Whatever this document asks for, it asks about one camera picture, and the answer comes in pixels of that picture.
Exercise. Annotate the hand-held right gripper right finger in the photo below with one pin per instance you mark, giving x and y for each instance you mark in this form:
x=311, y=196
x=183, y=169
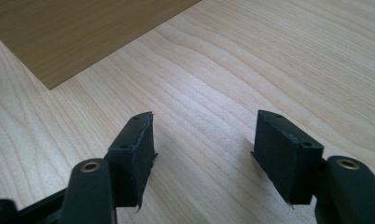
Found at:
x=285, y=158

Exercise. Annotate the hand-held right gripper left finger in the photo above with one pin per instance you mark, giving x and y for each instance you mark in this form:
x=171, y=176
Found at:
x=135, y=161

